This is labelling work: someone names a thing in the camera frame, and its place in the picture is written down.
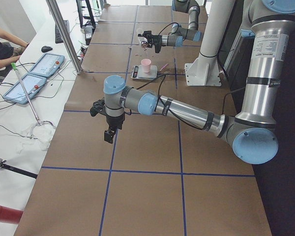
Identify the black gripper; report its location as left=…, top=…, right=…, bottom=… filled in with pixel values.
left=104, top=112, right=125, bottom=143
left=138, top=30, right=162, bottom=53

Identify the pink plastic cup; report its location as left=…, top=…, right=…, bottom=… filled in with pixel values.
left=141, top=59, right=151, bottom=73

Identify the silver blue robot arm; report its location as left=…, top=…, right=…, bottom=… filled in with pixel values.
left=99, top=0, right=295, bottom=164
left=138, top=0, right=201, bottom=53

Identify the white digital kitchen scale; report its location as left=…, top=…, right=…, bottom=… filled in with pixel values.
left=131, top=65, right=157, bottom=81

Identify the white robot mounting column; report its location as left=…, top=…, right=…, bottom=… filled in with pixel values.
left=185, top=0, right=235, bottom=86

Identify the crumpled white cloth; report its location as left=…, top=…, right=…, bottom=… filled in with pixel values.
left=16, top=123, right=56, bottom=153

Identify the black keyboard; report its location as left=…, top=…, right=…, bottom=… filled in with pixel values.
left=55, top=19, right=70, bottom=44

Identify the upper blue teach pendant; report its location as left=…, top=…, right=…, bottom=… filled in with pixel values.
left=29, top=53, right=65, bottom=78

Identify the black computer mouse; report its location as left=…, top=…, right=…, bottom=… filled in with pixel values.
left=41, top=46, right=53, bottom=53

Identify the metal rod green tip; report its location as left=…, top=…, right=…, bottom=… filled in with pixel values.
left=11, top=62, right=56, bottom=129

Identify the black tripod rod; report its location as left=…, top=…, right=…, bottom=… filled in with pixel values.
left=0, top=158, right=38, bottom=179

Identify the seated person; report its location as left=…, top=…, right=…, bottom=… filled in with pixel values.
left=0, top=28, right=30, bottom=69

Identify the red cylinder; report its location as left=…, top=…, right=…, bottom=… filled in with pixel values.
left=0, top=206, right=23, bottom=224

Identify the wrist black camera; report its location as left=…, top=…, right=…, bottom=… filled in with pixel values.
left=90, top=98, right=106, bottom=117

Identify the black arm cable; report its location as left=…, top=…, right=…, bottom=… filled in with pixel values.
left=124, top=73, right=246, bottom=130

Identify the aluminium frame post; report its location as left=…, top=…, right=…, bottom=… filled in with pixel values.
left=46, top=0, right=82, bottom=75

